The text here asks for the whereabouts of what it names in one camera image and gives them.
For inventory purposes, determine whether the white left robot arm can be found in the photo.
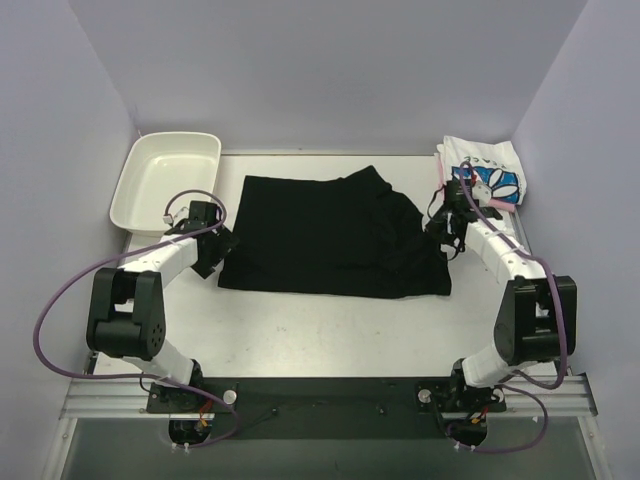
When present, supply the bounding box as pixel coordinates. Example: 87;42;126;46
86;200;238;412

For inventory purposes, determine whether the black t shirt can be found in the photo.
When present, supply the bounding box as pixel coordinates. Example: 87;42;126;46
218;166;452;299

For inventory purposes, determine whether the white plastic bin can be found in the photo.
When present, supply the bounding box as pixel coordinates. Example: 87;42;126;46
109;132;222;237

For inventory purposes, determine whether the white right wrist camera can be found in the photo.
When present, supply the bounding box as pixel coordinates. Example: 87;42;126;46
472;183;492;205

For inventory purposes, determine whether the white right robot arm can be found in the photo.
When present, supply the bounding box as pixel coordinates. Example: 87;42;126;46
425;178;577;390

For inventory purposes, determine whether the white daisy print t shirt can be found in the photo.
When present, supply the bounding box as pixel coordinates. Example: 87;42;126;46
436;136;527;209

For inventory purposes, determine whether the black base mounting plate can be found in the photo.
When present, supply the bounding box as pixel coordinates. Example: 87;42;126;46
146;377;506;440

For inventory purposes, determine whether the aluminium front rail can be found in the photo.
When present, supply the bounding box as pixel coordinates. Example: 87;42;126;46
59;375;598;420

